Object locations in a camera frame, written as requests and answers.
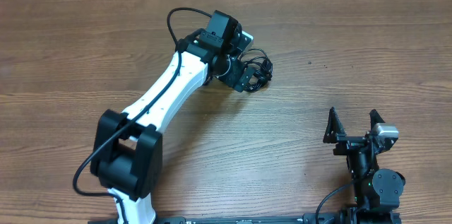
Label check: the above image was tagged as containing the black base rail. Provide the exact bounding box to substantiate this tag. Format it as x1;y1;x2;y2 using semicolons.
88;213;402;224

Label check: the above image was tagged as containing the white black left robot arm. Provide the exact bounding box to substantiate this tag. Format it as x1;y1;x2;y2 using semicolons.
88;11;254;223

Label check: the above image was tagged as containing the black USB cable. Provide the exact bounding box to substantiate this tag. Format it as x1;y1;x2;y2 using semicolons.
239;47;274;93

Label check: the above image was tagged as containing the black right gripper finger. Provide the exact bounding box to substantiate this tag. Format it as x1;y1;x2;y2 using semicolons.
323;107;345;143
369;109;385;133

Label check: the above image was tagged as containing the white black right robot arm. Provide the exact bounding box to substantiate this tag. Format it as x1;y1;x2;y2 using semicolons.
314;107;405;224

